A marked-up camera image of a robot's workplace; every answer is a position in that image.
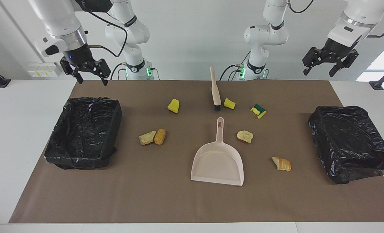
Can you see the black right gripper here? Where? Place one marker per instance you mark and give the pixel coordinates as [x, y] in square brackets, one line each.
[78, 56]

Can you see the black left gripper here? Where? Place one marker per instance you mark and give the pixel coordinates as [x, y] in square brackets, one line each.
[337, 47]

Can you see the green yellow sponge piece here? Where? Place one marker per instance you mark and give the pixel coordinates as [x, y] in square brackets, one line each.
[258, 111]

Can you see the pale toast chunk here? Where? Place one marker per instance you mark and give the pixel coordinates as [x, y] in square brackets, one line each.
[147, 138]

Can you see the brown fried bun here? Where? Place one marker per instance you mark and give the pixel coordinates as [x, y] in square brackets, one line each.
[160, 137]

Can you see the small yellow sponge piece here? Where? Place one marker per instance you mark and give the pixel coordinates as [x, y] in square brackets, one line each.
[229, 103]

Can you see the pale lumpy bread piece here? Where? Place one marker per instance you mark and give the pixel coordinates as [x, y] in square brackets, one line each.
[245, 136]

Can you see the orange striped bread piece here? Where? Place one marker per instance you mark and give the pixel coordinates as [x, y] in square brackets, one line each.
[281, 164]

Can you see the beige hand brush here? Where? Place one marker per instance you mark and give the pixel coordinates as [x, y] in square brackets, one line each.
[215, 90]

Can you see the pink plastic dustpan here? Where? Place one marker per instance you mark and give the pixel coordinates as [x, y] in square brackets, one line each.
[217, 161]

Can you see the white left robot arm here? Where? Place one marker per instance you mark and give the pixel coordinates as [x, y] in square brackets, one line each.
[266, 35]

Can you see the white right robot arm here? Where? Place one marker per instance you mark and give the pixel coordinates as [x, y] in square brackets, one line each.
[59, 19]

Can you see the black bag lined bin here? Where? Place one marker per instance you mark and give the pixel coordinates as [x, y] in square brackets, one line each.
[82, 129]
[350, 142]

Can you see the large yellow sponge piece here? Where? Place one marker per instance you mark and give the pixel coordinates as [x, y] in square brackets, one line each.
[173, 106]

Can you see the brown paper mat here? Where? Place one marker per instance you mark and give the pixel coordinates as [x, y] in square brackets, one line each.
[146, 194]

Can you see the white wall socket box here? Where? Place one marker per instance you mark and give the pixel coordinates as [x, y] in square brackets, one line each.
[44, 69]

